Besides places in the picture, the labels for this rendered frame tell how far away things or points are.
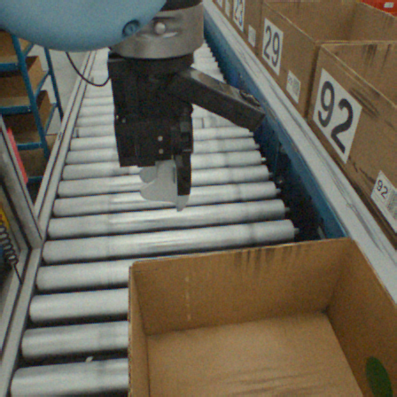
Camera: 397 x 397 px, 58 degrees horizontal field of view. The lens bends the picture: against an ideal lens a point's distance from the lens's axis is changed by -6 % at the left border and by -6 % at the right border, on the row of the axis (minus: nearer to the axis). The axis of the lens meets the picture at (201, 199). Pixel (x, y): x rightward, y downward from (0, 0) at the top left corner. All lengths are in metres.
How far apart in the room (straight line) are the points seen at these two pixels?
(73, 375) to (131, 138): 0.35
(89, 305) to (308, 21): 0.97
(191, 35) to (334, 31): 0.93
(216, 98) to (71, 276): 0.43
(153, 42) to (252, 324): 0.42
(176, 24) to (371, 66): 0.57
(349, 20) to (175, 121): 0.94
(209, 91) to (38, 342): 0.45
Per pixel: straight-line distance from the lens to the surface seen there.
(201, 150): 0.98
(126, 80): 0.38
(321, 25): 1.23
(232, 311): 0.56
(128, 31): 0.17
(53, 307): 0.66
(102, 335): 0.61
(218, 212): 0.77
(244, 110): 0.40
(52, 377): 0.60
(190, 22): 0.35
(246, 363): 0.56
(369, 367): 0.54
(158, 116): 0.39
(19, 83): 1.96
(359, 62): 0.83
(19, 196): 0.69
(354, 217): 0.59
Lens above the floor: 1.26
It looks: 40 degrees down
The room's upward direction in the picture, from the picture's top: straight up
